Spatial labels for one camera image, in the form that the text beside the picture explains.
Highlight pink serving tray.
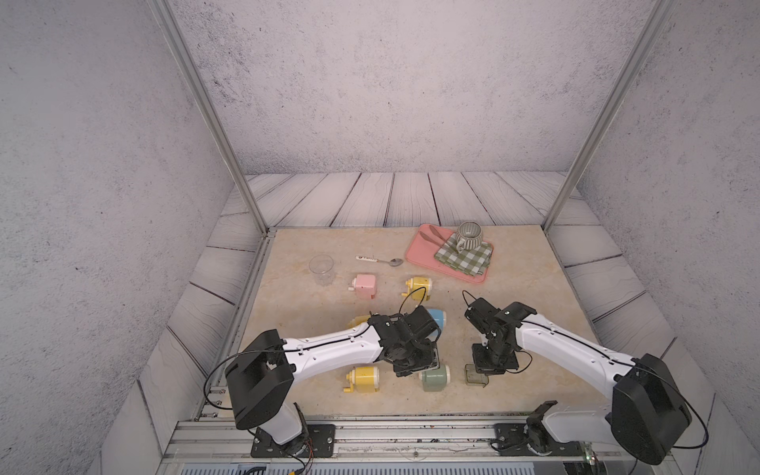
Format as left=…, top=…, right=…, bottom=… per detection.
left=405, top=224, right=488, bottom=284

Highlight blue pencil sharpener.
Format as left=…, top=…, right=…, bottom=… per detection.
left=427, top=308, right=447, bottom=330

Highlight yellow sharpener front row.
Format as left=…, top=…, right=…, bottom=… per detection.
left=344, top=366, right=380, bottom=394

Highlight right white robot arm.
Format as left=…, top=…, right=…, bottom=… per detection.
left=462, top=291, right=702, bottom=465

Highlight yellow sharpener back row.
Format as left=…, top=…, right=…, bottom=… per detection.
left=402, top=276, right=433, bottom=302

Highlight pink pencil sharpener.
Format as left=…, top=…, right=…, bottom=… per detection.
left=348, top=273, right=377, bottom=300

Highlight green checkered cloth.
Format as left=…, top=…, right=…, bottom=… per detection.
left=435, top=236, right=494, bottom=276

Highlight clear glass cup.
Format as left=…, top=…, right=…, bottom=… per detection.
left=309, top=255, right=336, bottom=286

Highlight ribbed grey cup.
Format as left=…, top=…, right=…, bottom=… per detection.
left=455, top=222, right=483, bottom=253

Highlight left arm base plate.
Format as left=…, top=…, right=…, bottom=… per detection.
left=251, top=424, right=336, bottom=459

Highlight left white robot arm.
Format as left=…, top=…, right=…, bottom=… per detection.
left=218, top=304, right=443, bottom=451

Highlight metal spoon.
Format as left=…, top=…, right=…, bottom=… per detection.
left=356, top=255, right=404, bottom=267

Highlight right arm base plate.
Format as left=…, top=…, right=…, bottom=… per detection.
left=490, top=424, right=583, bottom=457

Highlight green pencil sharpener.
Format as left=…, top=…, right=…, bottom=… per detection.
left=420, top=364, right=451, bottom=393

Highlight pink tongs on tray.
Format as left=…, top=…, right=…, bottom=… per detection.
left=419, top=224, right=456, bottom=251

